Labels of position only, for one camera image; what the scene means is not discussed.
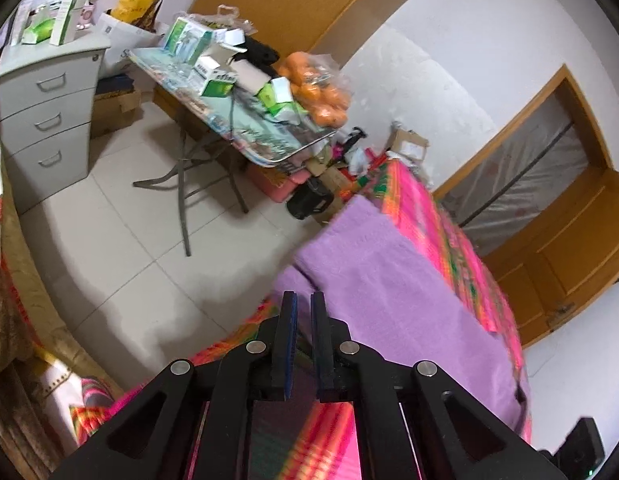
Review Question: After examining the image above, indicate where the yellow shopping bag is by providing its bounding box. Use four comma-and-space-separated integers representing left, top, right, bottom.
110, 0, 165, 31

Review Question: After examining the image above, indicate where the white paper bag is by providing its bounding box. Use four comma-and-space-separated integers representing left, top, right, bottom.
97, 10, 165, 77

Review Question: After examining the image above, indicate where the wooden door frame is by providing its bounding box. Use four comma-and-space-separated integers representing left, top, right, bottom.
432, 64, 616, 261

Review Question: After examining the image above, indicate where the green packet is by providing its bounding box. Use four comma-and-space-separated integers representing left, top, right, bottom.
20, 16, 58, 45

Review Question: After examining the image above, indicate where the pink plaid bedsheet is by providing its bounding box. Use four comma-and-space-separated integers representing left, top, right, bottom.
74, 157, 535, 480

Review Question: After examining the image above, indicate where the beige box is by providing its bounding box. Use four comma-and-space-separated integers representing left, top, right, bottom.
230, 59, 271, 95

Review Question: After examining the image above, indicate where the floral patterned quilt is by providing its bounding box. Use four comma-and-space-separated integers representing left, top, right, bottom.
0, 130, 125, 480

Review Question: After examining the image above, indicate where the black floor bag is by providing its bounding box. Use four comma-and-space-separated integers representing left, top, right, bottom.
286, 179, 336, 221

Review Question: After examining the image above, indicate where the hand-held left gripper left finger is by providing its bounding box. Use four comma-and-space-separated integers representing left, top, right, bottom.
50, 291, 297, 480

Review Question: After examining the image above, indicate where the clear plastic bag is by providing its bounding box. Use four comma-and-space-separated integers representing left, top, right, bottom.
180, 5, 254, 36

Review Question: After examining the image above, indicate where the large green and white box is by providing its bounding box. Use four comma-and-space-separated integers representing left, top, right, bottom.
162, 16, 216, 67

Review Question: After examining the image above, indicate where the pink and white box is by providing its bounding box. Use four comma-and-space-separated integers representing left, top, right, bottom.
76, 0, 99, 32

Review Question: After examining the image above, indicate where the grey filing cabinet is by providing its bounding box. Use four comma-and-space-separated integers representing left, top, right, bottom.
0, 35, 113, 216

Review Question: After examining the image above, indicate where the small green and white box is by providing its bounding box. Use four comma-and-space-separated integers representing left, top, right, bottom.
198, 69, 239, 99

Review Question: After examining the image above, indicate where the cardboard box with label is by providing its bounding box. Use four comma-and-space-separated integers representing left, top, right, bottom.
387, 126, 431, 167

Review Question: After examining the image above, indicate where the metal door lock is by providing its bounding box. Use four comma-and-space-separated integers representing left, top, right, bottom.
547, 300, 577, 330

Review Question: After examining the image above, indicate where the tall green and white box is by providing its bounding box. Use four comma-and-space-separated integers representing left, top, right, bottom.
48, 0, 86, 47

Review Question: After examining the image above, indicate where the open cardboard box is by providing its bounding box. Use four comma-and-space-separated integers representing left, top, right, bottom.
90, 74, 144, 140

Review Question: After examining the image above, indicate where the pink plastic container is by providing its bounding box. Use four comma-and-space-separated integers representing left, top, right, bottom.
247, 164, 311, 206

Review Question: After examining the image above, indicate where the green carton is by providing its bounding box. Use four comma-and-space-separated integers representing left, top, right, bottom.
258, 77, 296, 117

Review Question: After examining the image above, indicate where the folding table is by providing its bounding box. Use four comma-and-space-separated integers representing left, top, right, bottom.
128, 47, 340, 257

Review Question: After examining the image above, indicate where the clear bag of oranges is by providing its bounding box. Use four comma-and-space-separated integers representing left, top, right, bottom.
276, 50, 354, 128

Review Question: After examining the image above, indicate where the wooden door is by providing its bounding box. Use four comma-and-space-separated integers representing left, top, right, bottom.
482, 167, 619, 350

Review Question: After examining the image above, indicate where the grey plastic package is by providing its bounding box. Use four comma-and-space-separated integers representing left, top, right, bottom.
347, 147, 385, 178

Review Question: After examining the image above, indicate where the purple fleece garment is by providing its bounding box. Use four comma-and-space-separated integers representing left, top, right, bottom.
274, 195, 533, 431

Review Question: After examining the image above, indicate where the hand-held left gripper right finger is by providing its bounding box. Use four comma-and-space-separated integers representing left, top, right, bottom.
312, 292, 565, 480

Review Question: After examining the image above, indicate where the grey plastic door curtain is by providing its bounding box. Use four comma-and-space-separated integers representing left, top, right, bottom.
439, 87, 590, 258

